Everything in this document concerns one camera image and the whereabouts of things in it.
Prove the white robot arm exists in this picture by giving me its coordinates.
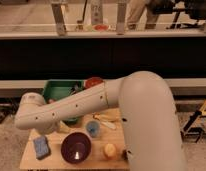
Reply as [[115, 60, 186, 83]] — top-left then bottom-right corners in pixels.
[[15, 71, 186, 171]]

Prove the blue sponge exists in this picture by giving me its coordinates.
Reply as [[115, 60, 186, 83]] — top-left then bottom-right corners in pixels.
[[33, 136, 50, 160]]

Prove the red bowl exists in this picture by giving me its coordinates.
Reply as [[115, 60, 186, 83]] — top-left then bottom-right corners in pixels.
[[85, 77, 103, 89]]

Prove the blue cup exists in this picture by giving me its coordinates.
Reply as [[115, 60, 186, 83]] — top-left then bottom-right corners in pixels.
[[86, 121, 100, 138]]

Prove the green plastic tray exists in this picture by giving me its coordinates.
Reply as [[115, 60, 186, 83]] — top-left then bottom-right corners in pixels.
[[41, 79, 85, 126]]

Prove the wooden folding table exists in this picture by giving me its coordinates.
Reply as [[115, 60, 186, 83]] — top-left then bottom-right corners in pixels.
[[20, 109, 129, 170]]

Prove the orange fruit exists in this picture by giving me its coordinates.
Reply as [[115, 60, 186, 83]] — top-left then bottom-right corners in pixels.
[[103, 143, 117, 159]]

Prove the purple bowl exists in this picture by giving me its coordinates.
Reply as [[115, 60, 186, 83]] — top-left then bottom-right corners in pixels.
[[61, 132, 91, 164]]

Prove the bunch of dark grapes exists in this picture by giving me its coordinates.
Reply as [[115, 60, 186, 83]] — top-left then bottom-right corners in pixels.
[[121, 149, 128, 161]]

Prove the black handled utensil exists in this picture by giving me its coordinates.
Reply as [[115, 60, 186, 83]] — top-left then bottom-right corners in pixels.
[[71, 84, 80, 94]]

